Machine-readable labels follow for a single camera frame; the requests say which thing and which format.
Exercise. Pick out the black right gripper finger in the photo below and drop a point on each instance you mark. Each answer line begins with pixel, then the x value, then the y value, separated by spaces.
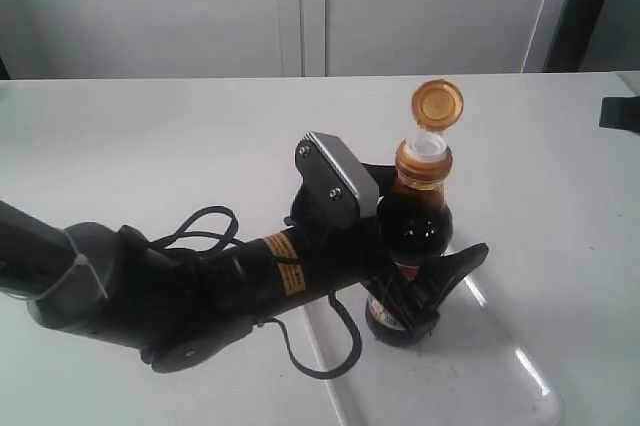
pixel 620 113

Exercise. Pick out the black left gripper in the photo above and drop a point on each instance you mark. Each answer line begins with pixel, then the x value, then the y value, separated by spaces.
pixel 358 254

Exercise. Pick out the white plastic tray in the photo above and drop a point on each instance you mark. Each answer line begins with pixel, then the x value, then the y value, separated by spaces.
pixel 472 369

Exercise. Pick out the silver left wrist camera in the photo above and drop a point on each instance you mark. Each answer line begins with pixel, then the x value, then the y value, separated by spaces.
pixel 339 185

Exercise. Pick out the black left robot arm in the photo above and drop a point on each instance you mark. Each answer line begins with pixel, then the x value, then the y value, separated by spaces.
pixel 178 307

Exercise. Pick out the grey cabinet doors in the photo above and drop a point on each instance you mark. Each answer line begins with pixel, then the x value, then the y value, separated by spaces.
pixel 55 39

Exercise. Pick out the white cable tie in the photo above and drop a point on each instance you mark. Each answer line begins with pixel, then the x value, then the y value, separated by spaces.
pixel 80 261

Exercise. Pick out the dark soy sauce bottle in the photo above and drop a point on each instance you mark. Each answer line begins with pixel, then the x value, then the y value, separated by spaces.
pixel 415 220

